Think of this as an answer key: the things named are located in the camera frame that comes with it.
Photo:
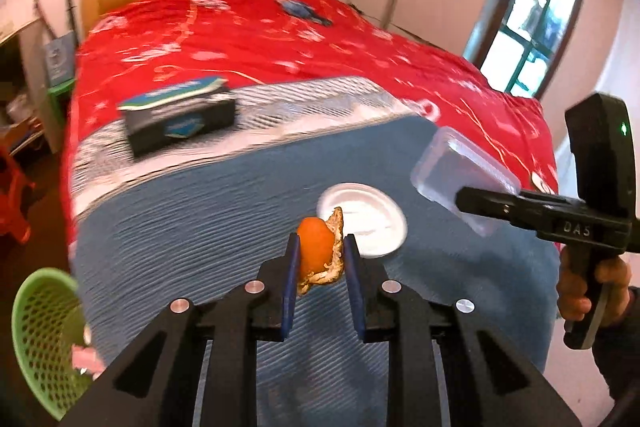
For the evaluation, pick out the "green plastic stool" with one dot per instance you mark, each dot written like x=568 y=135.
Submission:
x=60 y=97

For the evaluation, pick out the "green plastic mesh basket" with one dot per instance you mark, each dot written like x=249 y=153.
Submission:
x=35 y=337

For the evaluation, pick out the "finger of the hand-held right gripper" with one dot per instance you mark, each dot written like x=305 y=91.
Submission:
x=495 y=204

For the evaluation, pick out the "person's right forearm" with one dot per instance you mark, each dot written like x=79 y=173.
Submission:
x=620 y=347

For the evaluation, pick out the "dark pole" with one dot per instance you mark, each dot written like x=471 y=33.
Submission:
x=72 y=12

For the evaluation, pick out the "white desk with shelves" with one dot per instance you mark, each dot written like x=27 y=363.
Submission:
x=35 y=57

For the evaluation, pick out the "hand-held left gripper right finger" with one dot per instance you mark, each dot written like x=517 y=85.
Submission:
x=354 y=287

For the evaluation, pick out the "orange peel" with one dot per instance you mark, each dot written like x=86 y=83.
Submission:
x=315 y=242

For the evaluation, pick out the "black box with blue label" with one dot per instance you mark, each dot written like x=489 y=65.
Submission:
x=175 y=127

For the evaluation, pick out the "small blue cloth item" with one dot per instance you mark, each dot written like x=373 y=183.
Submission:
x=300 y=9

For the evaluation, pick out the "blue striped blanket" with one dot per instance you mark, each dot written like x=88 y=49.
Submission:
x=200 y=217

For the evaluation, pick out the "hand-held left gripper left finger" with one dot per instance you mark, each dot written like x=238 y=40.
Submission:
x=290 y=287

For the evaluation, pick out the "window with dark frame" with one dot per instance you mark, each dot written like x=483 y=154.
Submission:
x=530 y=37

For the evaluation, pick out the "clear plastic container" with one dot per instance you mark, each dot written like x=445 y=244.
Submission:
x=450 y=162

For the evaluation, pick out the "light blue bag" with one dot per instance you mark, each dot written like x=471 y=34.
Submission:
x=59 y=57

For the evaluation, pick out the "red plastic stool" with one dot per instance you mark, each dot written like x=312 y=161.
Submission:
x=12 y=192

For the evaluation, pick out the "red snack wrapper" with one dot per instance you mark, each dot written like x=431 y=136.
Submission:
x=87 y=362

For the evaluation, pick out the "person's right hand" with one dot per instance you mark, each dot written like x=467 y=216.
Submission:
x=566 y=292

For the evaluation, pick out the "white round plate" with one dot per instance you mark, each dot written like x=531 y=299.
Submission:
x=370 y=212

